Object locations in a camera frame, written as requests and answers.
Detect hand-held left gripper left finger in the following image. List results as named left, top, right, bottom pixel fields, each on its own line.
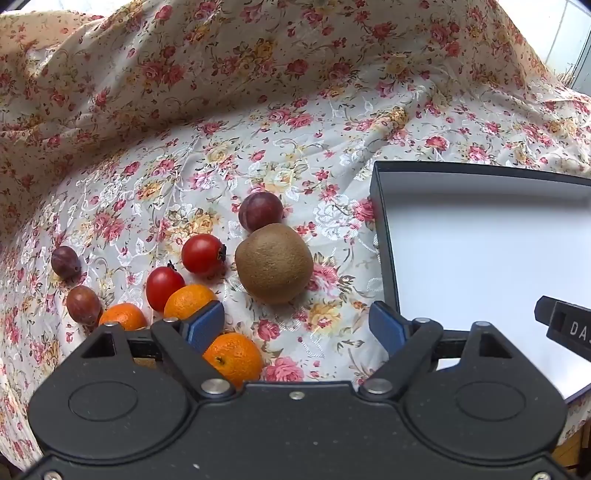
left=68, top=300, right=238, bottom=400

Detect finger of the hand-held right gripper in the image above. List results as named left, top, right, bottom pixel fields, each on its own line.
left=534, top=296, right=591, bottom=361

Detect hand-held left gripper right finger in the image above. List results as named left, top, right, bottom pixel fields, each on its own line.
left=358, top=300, right=533, bottom=400

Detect orange tangerine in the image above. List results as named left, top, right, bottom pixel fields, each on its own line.
left=202, top=332, right=264, bottom=388
left=98, top=303, right=148, bottom=332
left=164, top=284, right=218, bottom=320

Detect black box with white inside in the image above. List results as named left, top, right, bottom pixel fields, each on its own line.
left=368, top=160, right=591, bottom=407

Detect reddish brown plum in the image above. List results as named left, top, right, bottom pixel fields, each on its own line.
left=66, top=285, right=102, bottom=327

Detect dark purple plum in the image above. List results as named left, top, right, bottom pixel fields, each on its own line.
left=51, top=246, right=82, bottom=281

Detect red cherry tomato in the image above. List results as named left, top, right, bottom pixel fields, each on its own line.
left=181, top=233, right=228, bottom=277
left=145, top=263, right=186, bottom=313

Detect brown kiwi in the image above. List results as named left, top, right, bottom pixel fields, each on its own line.
left=235, top=223, right=315, bottom=305

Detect large purple-red plum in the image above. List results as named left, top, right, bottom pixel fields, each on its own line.
left=238, top=192, right=284, bottom=233

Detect floral printed cloth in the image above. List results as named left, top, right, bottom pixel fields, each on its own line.
left=0, top=0, right=591, bottom=472

